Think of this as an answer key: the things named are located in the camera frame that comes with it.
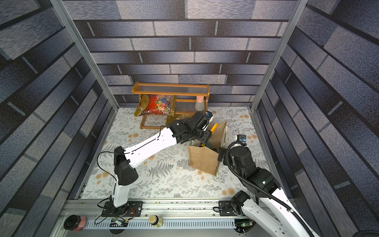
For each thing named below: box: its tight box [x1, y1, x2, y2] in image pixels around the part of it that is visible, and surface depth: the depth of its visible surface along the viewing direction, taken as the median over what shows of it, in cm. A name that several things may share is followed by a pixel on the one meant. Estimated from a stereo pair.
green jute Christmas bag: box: [188, 121, 228, 177], surface depth 84 cm
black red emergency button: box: [63, 214, 87, 232], surface depth 66 cm
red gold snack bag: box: [134, 94, 177, 117], surface depth 96 cm
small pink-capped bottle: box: [194, 95, 205, 112], surface depth 97 cm
